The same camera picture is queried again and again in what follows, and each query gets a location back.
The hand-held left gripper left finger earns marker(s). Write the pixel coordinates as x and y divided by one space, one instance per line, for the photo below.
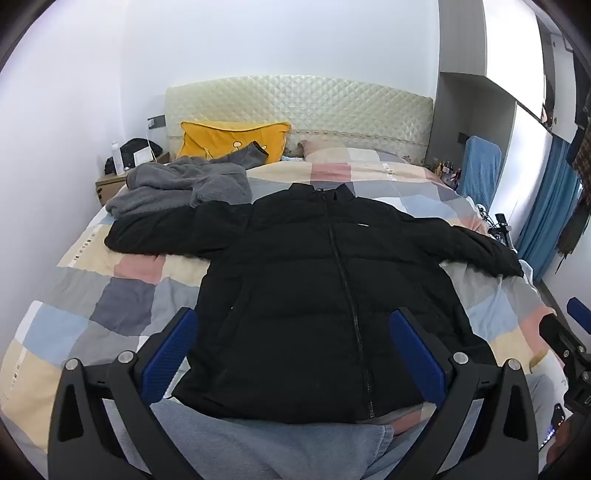
171 350

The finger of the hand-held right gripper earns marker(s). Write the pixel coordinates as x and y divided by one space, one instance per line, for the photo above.
556 330
579 314

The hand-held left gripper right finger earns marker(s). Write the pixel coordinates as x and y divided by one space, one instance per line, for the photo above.
415 355

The black puffer jacket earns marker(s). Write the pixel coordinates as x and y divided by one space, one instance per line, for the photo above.
300 286

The blue curtain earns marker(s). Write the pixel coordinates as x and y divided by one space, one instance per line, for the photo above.
549 207

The pastel checkered quilt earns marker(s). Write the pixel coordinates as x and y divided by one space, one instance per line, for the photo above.
60 323

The black tripod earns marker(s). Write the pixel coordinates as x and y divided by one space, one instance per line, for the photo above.
502 227

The person's grey sweatpants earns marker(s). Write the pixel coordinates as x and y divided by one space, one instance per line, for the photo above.
258 452

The grey fleece garment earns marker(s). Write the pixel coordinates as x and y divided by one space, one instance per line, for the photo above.
157 184

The blue chair cover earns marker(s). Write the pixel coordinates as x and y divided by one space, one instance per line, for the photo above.
480 170

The wooden nightstand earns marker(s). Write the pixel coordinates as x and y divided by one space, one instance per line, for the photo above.
108 184

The row of small bottles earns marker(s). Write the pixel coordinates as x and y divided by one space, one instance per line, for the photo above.
445 170

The white box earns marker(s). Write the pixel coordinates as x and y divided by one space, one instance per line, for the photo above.
143 156

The clear plastic bottle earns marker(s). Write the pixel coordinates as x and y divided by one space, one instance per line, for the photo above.
117 159

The black bag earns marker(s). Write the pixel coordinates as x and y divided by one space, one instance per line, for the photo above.
138 146

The yellow pillow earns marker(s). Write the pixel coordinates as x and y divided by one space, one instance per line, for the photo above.
212 138

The pink pillow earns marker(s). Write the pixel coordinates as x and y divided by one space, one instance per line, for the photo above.
318 146

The cream quilted headboard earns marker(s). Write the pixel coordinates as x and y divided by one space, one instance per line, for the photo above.
323 106

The grey wall cabinet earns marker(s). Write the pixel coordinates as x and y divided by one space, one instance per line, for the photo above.
498 110

